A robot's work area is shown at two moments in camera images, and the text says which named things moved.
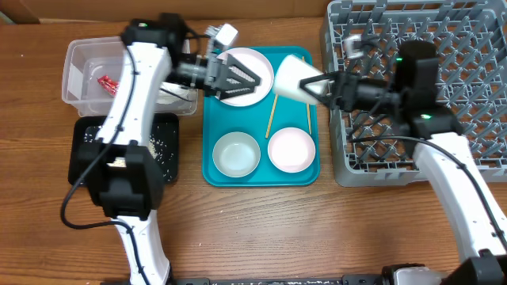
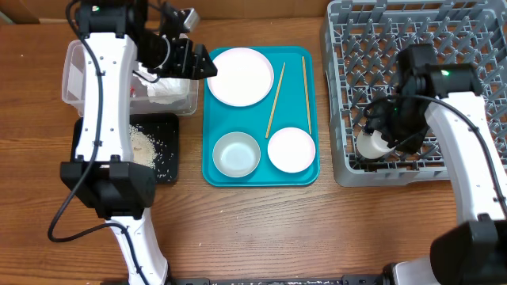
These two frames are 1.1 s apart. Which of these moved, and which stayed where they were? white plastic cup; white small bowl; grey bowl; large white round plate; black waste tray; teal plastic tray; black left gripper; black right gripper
Moved: white plastic cup; black right gripper; black left gripper
Stayed: black waste tray; large white round plate; white small bowl; grey bowl; teal plastic tray
